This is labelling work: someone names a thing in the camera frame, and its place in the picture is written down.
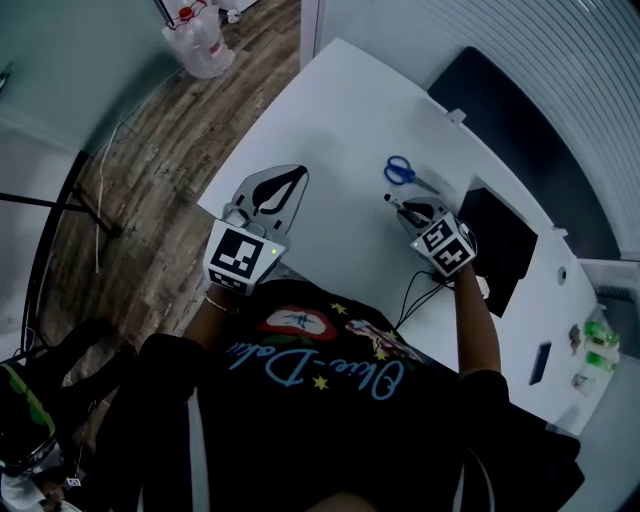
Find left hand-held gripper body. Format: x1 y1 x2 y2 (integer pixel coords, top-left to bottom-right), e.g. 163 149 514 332
203 203 290 299

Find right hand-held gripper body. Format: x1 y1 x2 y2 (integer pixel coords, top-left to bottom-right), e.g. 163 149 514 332
409 211 480 279

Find blue-handled scissors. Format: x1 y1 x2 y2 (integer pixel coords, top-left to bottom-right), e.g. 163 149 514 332
383 154 442 197

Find black box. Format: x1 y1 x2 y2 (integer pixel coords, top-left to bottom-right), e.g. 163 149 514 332
457 187 541 320

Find person's left forearm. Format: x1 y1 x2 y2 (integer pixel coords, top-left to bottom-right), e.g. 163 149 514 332
187 287 242 352

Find person's right forearm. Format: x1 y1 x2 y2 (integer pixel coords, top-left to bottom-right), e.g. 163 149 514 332
452 264 503 380

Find long black desk divider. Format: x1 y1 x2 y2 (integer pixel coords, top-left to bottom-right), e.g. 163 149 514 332
427 45 622 262

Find black smartphone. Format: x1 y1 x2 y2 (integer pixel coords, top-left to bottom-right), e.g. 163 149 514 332
528 341 553 387

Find clear water jug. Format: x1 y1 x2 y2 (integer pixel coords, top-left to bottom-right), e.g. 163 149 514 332
160 0 237 81

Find green drink bottle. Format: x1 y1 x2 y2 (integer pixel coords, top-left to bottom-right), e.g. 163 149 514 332
584 349 619 374
582 319 622 349

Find clear glass cup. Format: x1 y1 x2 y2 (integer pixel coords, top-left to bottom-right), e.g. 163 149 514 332
572 373 599 399

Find person's black printed shirt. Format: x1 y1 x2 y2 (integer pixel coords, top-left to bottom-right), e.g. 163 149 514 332
94 279 586 512

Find thin gold bracelet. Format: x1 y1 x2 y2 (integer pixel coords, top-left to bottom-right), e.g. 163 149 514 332
203 293 241 317

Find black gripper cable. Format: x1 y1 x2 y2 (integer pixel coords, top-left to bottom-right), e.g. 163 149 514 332
394 269 457 332

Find black metal frame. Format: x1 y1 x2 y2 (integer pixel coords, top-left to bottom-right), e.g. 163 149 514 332
0 149 124 352

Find white floor cable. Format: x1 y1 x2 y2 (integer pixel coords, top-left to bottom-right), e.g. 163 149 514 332
93 122 122 276

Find black device with green strap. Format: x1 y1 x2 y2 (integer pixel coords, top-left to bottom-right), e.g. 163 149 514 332
0 360 67 477

